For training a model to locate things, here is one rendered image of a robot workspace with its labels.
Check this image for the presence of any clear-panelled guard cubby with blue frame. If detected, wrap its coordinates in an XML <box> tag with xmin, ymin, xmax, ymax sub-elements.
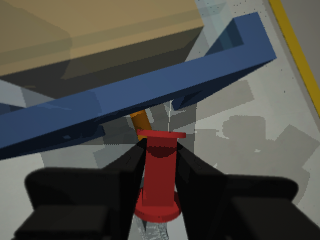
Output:
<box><xmin>0</xmin><ymin>0</ymin><xmax>268</xmax><ymax>115</ymax></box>

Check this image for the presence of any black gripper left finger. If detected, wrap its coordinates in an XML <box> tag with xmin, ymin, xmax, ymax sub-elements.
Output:
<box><xmin>24</xmin><ymin>138</ymin><xmax>147</xmax><ymax>240</ymax></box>

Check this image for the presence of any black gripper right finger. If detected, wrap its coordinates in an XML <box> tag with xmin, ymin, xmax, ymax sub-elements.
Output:
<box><xmin>175</xmin><ymin>142</ymin><xmax>299</xmax><ymax>240</ymax></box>

